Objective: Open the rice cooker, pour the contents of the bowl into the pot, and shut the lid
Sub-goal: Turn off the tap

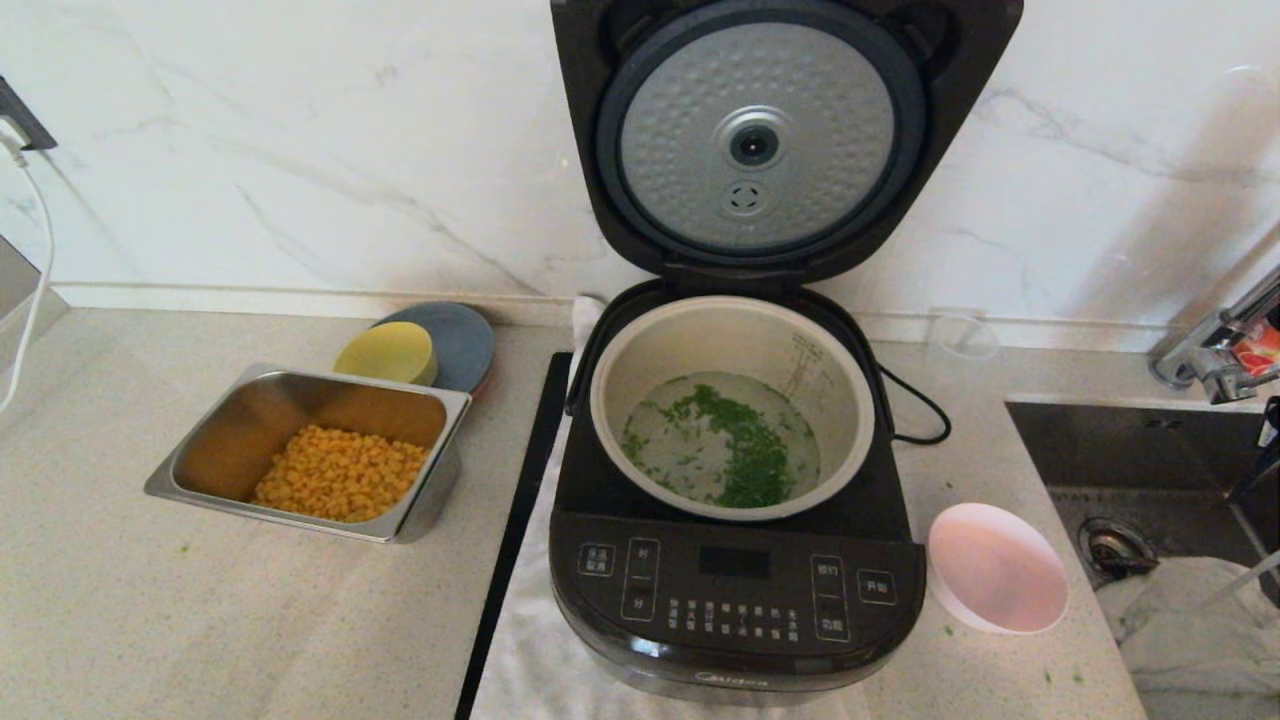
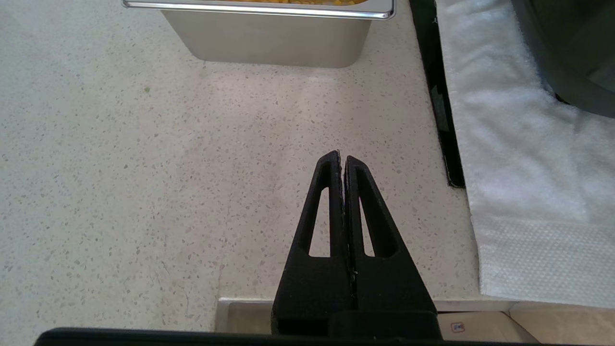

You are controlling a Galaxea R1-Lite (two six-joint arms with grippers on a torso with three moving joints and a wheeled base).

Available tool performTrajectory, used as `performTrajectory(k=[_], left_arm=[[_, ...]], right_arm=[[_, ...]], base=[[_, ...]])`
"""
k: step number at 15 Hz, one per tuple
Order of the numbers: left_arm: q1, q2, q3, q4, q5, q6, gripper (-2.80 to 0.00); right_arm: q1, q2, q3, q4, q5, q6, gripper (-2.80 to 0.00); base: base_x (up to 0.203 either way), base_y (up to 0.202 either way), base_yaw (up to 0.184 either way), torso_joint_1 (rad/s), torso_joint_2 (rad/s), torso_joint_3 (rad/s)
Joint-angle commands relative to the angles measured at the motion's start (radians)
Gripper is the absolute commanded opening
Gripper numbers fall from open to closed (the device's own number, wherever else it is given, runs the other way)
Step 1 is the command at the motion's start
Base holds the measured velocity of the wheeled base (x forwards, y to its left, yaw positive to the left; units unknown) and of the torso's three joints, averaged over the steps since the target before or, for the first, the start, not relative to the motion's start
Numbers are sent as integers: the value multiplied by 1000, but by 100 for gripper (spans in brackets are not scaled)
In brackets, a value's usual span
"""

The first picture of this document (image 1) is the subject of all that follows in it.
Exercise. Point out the red-orange small item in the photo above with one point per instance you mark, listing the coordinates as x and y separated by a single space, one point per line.
1258 350

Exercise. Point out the white crumpled cloth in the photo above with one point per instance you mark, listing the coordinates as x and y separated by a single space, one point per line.
1200 650

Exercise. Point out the stainless steel sink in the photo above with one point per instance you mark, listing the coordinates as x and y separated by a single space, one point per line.
1140 460

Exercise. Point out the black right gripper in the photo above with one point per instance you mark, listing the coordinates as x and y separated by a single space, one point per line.
1272 425

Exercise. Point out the metal sink drain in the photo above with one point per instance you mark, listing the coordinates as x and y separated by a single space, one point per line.
1105 545

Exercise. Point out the grey inner pot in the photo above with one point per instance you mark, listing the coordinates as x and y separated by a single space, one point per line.
700 340

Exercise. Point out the stainless steel tray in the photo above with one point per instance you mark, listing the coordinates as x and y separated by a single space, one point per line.
230 440

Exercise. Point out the black rice cooker lid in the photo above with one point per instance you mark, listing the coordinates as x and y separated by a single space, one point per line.
585 60

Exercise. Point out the blue-grey round plate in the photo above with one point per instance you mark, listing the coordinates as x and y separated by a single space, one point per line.
465 345

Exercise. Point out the grey appliance edge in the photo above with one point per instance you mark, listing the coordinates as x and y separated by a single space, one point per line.
15 290

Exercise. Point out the chopped green vegetables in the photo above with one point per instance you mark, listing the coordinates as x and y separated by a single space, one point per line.
750 450

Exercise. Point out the black rice cooker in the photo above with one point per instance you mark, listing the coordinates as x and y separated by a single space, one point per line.
735 590

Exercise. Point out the clear glass cup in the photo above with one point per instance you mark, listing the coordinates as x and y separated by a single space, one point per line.
960 345

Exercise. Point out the white towel under cooker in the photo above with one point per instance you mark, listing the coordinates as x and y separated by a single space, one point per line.
520 650

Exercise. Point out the black wall socket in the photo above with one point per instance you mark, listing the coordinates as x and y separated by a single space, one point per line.
25 125

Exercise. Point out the yellow small bowl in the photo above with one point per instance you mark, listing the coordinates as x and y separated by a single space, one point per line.
385 352

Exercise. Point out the chrome faucet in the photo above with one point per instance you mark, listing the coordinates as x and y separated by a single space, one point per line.
1215 365

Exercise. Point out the yellow corn kernels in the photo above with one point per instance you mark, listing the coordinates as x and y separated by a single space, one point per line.
340 475

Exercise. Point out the white round bowl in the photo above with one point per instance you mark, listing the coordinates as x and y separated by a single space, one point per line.
1000 570

